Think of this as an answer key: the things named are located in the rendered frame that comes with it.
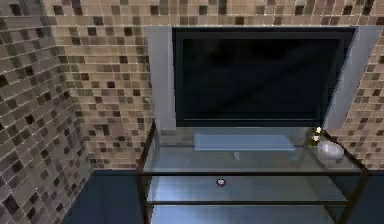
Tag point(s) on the small round alarm clock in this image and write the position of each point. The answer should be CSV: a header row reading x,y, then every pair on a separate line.
x,y
221,182

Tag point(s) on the black and grey television set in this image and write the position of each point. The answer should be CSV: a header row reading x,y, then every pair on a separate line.
x,y
256,80

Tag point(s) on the glass television stand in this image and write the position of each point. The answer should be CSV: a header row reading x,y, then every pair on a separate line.
x,y
246,163

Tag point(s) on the small green and white plant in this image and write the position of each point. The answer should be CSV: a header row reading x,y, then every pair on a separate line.
x,y
315,136

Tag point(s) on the white bowl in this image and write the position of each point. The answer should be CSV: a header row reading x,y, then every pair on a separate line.
x,y
329,149

